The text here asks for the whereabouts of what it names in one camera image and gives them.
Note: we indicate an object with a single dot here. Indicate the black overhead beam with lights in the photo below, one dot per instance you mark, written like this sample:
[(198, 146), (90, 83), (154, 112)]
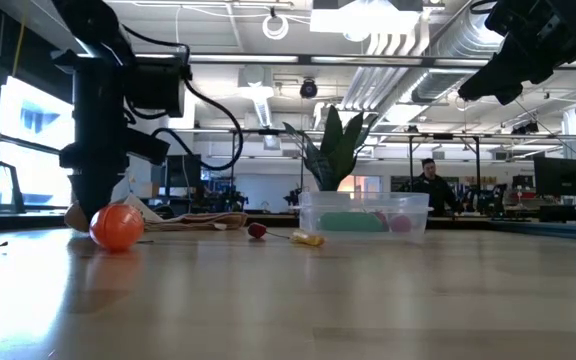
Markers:
[(305, 60)]

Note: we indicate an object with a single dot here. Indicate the orange ball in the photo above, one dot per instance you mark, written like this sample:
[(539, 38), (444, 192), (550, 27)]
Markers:
[(116, 227)]

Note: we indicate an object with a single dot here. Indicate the clear plastic tupperware container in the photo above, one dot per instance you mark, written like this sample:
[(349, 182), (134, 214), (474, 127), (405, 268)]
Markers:
[(358, 200)]

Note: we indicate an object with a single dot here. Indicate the silver ventilation duct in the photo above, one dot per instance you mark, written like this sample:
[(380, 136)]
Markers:
[(448, 50)]

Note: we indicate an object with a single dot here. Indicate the black workbench frame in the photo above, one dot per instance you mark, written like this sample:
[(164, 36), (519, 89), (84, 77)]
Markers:
[(268, 132), (443, 136)]

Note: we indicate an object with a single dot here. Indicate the person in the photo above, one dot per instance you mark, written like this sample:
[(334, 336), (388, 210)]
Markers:
[(435, 195)]

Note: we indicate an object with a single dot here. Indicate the white ceiling light panel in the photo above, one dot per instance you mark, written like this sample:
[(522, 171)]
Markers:
[(363, 20)]

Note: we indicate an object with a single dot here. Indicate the black aluminium table frame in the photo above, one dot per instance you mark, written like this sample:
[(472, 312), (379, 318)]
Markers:
[(543, 230)]

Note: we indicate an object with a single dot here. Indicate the green toy cucumber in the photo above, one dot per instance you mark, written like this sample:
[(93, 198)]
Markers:
[(350, 222)]

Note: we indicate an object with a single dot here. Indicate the beige toy potato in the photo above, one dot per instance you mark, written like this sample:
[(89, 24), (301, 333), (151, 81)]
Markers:
[(74, 220)]

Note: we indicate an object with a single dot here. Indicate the snake plant in white pot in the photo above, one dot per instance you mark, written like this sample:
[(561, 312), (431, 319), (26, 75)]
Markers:
[(340, 155)]

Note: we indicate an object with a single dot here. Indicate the black monitor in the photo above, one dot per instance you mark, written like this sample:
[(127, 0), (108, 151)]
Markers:
[(563, 176), (185, 172)]

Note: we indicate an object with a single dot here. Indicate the small pink toy fruit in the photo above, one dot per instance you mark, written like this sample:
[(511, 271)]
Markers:
[(401, 223)]

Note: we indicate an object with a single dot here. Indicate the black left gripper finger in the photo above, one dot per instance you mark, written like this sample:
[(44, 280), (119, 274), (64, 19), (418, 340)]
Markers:
[(109, 187), (87, 192)]

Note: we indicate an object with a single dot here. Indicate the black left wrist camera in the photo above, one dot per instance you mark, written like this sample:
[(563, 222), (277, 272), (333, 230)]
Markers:
[(163, 85)]

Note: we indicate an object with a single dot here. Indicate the yellow toy fry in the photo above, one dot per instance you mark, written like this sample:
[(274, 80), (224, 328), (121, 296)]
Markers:
[(308, 239)]

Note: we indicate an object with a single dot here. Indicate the beige folded cloth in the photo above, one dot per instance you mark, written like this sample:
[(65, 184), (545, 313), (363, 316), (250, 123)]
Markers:
[(193, 221)]

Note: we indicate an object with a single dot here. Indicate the black ceiling spotlight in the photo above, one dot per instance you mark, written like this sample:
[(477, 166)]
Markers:
[(309, 90)]

